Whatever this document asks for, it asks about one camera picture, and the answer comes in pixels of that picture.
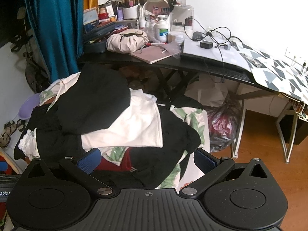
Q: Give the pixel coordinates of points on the white rimmed table mirror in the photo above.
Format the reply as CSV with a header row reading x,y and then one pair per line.
x,y
156,9

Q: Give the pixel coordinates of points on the dark makeup case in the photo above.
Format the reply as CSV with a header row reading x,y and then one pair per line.
x,y
96,42

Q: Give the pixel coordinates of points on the white brush holder cup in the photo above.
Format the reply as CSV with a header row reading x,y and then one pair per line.
x,y
131,12

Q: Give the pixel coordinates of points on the dark window pane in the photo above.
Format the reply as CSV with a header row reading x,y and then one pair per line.
x,y
9,9

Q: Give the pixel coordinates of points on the black storage box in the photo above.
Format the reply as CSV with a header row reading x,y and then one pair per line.
x,y
294,130

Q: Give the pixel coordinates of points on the black sweater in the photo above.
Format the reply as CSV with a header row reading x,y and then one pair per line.
x,y
91,101

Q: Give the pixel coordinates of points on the dark red plastic bag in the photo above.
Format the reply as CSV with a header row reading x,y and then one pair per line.
x,y
223,125

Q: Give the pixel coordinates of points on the black garment with white lace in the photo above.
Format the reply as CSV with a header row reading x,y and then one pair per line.
x,y
48,130

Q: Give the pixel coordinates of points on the white wall socket panel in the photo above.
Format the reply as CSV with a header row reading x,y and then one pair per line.
x,y
294,55

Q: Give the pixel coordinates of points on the black desk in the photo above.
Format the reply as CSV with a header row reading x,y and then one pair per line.
x,y
168,63

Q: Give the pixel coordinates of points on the geometric patterned tablecloth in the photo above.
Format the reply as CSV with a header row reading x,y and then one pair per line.
x,y
276,69

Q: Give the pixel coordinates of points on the black hair bow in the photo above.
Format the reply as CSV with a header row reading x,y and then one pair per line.
x,y
173,2

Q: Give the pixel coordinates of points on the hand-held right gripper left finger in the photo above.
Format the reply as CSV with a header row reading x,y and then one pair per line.
x,y
88,161

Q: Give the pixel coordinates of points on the black charger block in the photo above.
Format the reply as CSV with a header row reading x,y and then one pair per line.
x,y
206,44

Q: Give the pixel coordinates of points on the white pump lotion bottle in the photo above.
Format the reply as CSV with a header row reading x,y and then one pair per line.
x,y
161,31

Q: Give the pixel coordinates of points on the clear plastic wrap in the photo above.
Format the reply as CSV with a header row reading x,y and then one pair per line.
x,y
174,48

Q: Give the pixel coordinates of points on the dark trolley bag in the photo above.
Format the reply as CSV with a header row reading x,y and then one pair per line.
x,y
35,75

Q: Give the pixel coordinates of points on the blue cardboard box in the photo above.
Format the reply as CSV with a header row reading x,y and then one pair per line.
x,y
91,18

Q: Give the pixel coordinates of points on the dark cloth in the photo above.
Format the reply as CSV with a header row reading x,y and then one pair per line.
x,y
178,137

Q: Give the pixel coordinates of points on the purple plastic basin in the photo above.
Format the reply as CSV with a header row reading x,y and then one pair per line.
x,y
28,107

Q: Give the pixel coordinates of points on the clear acrylic organizer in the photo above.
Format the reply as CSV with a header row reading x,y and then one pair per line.
x,y
182,16

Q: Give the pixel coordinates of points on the grey remote control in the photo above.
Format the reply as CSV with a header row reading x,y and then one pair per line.
x,y
251,60

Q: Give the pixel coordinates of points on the white plastic bag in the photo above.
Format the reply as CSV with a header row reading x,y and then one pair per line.
x,y
209,91

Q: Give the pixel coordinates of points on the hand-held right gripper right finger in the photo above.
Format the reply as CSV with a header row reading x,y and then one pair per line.
x,y
204,160

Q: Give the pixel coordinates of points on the silver laptop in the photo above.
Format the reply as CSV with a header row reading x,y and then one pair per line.
x,y
207,56

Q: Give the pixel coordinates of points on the red garment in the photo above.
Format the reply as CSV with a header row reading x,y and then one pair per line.
x,y
113,164

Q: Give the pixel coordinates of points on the white metal table legs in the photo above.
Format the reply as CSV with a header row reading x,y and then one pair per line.
x,y
238,130

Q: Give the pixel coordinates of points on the pink notebook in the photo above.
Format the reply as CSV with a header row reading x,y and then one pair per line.
x,y
154,54

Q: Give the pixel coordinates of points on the row of cosmetic tubes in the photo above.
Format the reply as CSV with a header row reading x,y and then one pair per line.
x,y
110,10

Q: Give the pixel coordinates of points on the grey power adapter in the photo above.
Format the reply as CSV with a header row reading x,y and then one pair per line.
x,y
226,47

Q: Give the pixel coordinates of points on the teal curtain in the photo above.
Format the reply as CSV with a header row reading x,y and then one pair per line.
x,y
55,24

